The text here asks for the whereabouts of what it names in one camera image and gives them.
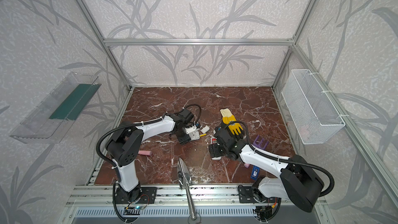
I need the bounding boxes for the red white remote control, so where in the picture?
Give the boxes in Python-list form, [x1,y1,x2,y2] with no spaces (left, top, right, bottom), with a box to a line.
[209,138,222,160]

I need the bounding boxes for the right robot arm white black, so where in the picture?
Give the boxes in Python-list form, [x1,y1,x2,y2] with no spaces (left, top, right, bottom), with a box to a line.
[209,127,335,213]

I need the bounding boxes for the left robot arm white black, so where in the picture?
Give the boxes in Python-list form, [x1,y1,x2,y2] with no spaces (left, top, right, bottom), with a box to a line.
[95,108,199,194]

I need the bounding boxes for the white battery cover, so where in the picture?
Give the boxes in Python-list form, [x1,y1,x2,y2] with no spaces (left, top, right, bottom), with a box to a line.
[201,126,210,134]

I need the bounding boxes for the purple plastic comb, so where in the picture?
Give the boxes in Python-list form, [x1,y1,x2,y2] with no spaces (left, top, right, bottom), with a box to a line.
[252,135,269,150]

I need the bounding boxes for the yellow work glove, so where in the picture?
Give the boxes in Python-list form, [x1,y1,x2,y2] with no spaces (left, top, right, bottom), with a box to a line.
[220,108,244,139]

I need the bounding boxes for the blue lighter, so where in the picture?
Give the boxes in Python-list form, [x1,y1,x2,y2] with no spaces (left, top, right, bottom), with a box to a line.
[250,166,261,180]

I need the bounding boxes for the pink cylinder left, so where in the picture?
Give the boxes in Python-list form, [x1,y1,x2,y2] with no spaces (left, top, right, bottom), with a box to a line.
[138,150,153,156]

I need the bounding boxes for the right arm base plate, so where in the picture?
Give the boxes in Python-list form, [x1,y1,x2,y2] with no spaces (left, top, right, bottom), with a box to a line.
[237,185,278,204]

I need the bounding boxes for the metal camera pole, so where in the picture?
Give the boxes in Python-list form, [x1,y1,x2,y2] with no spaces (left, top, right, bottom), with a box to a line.
[177,158,198,220]

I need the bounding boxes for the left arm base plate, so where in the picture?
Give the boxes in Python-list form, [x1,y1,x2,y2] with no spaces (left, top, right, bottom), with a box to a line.
[115,187,158,204]

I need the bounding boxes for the white wire basket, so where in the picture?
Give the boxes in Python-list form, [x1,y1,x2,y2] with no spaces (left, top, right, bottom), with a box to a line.
[282,69,345,145]

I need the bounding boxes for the clear plastic wall shelf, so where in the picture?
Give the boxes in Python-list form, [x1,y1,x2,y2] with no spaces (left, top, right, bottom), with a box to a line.
[9,72,101,144]

